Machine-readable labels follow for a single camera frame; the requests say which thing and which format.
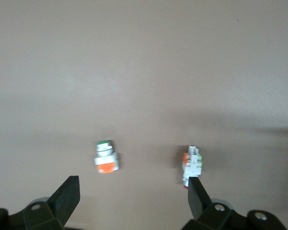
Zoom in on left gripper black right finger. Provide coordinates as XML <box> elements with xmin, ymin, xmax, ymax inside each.
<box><xmin>187</xmin><ymin>177</ymin><xmax>212</xmax><ymax>220</ymax></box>

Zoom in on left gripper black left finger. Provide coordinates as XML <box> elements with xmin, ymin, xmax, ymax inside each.
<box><xmin>47</xmin><ymin>175</ymin><xmax>81</xmax><ymax>226</ymax></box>

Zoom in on red push button switch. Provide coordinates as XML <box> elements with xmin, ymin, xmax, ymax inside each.
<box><xmin>180</xmin><ymin>144</ymin><xmax>204</xmax><ymax>189</ymax></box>

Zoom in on orange grey contact block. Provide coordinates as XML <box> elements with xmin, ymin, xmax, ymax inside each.
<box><xmin>94</xmin><ymin>139</ymin><xmax>121</xmax><ymax>175</ymax></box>

